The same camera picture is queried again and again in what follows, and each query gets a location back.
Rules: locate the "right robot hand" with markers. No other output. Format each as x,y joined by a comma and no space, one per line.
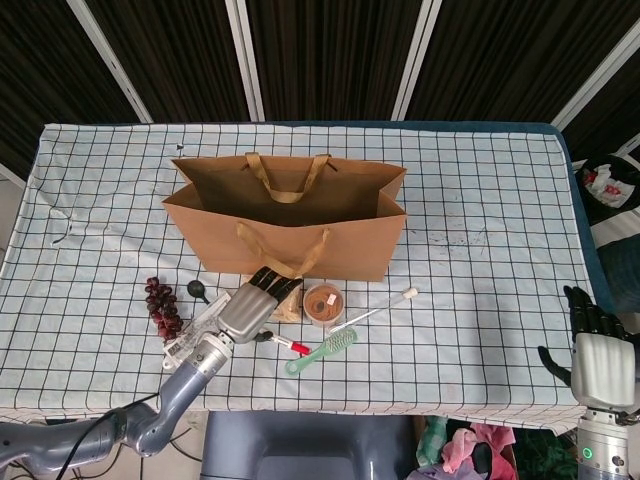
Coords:
605,365

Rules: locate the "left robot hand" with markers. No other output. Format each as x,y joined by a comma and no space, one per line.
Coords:
245,315

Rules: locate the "beige snack packet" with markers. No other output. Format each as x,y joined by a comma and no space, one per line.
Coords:
292,310

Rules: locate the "clear jar of rubber bands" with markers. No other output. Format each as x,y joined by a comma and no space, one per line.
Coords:
323,305

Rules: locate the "purple grape bunch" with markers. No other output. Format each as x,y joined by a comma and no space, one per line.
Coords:
162,310

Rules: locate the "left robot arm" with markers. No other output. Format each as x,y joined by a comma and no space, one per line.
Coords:
190,375

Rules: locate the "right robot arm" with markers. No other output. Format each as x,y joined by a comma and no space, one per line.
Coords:
605,445

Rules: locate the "brown paper shopping bag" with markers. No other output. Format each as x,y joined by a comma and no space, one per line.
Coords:
280,245

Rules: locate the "packaged clear ruler set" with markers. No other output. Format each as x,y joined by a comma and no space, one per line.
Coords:
207,315

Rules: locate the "black measuring spoon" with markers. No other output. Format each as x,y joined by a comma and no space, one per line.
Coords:
195,288

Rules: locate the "red and white marker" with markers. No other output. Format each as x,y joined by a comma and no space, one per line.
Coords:
295,345

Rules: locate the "green plastic brush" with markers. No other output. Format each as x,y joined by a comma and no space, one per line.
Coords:
335,342

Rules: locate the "dark blue fabric object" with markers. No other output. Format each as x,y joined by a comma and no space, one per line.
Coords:
620,270

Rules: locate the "dark green cloth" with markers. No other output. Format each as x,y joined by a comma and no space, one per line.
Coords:
545,455

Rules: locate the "blue grey robot torso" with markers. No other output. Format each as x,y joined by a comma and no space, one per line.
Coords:
300,450

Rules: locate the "pink cloth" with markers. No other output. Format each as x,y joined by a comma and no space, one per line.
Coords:
475,440

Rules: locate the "white black checked tablecloth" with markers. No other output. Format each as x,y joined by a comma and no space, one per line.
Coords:
500,250

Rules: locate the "glass tube with white stopper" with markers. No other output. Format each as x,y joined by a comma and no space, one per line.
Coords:
411,293

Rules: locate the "mint green cloth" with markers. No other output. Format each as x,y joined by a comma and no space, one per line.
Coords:
430,440

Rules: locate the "white partition post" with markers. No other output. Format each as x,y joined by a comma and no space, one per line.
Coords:
600,77
112,62
416,60
245,60

